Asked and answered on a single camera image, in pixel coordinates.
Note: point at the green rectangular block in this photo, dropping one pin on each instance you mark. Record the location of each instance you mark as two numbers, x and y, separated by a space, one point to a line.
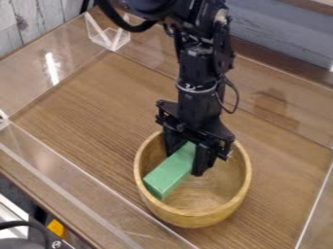
171 171

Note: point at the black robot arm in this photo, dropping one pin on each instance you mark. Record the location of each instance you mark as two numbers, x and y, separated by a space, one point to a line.
198 25

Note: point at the brown wooden bowl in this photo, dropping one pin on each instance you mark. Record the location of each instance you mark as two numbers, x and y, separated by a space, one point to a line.
205 199

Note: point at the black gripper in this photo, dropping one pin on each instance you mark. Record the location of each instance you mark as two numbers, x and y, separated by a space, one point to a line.
190 120

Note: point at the clear acrylic corner bracket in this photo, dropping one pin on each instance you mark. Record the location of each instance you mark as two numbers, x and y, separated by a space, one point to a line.
111 38

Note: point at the clear acrylic front wall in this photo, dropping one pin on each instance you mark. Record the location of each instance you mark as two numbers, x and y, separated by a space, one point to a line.
91 209

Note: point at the yellow and black device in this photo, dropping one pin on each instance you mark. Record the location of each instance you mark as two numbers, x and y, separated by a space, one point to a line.
63 239

